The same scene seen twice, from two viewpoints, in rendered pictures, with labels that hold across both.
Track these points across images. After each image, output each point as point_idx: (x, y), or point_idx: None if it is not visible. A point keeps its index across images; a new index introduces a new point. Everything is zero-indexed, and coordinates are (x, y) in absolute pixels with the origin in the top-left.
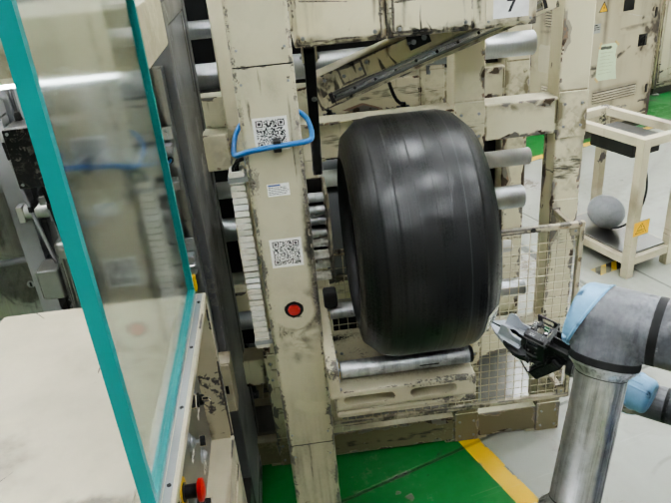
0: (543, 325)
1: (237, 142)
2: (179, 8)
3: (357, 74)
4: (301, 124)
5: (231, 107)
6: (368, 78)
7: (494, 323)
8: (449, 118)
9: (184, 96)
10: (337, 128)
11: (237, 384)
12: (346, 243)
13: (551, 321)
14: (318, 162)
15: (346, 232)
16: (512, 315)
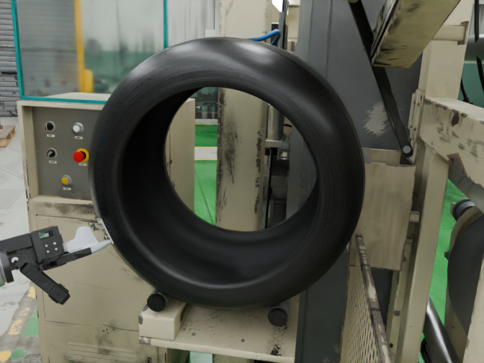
0: (49, 235)
1: (415, 104)
2: None
3: (379, 24)
4: (439, 101)
5: (422, 68)
6: (379, 29)
7: (105, 240)
8: (207, 38)
9: (347, 33)
10: (445, 115)
11: (316, 296)
12: (306, 200)
13: (40, 230)
14: (395, 137)
15: (312, 190)
16: (86, 229)
